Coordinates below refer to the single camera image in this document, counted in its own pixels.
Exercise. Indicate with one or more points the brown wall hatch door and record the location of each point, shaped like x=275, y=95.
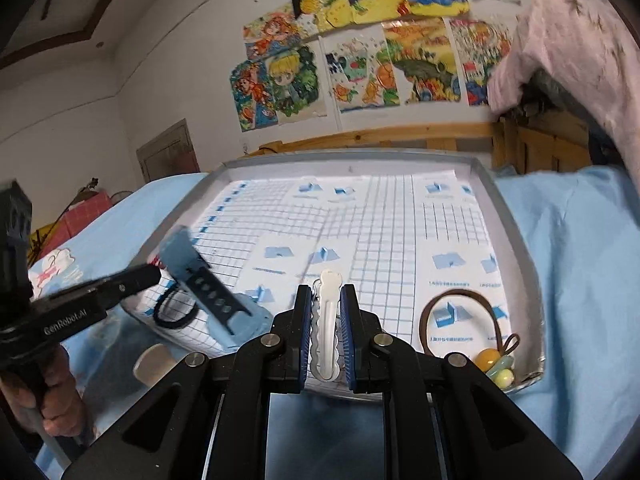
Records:
x=168, y=154

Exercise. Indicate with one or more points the light blue cartoon bedsheet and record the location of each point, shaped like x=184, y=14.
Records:
x=582, y=232

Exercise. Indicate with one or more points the yellow planet drawing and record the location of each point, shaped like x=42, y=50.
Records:
x=315, y=17

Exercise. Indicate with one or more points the grey cardboard tray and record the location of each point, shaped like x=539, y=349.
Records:
x=425, y=238

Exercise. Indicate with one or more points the orange landscape drawing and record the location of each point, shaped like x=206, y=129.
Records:
x=422, y=55

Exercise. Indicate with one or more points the pink floral blanket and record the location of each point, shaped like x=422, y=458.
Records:
x=586, y=48

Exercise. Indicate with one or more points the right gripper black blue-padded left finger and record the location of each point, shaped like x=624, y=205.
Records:
x=207, y=418

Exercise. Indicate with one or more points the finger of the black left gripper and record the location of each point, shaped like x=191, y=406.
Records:
x=107, y=287

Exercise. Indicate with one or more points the wooden bed frame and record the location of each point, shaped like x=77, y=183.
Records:
x=551, y=141

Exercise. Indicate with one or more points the blond boy drawing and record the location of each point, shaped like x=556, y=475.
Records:
x=295, y=85

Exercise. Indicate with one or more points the blue orange anime drawing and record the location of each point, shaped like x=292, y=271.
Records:
x=252, y=96

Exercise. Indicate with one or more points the person's left hand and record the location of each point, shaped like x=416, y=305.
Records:
x=63, y=411

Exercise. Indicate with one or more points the white hair clip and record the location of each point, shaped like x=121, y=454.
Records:
x=326, y=294

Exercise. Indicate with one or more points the red checked box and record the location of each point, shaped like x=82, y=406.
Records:
x=83, y=211

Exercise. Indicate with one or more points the yellow caution bag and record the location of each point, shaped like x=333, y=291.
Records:
x=38, y=241

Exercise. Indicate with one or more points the colourful 2024 poster drawing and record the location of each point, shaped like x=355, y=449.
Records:
x=481, y=46

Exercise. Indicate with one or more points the goldfish popcorn drawing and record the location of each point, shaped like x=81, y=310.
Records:
x=361, y=73

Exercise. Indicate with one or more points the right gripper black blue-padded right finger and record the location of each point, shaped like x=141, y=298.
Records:
x=443, y=417

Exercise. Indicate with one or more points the orange-haired girl drawing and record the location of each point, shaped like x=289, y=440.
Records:
x=272, y=33

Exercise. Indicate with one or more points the beige grey hair claw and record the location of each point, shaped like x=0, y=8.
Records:
x=153, y=364

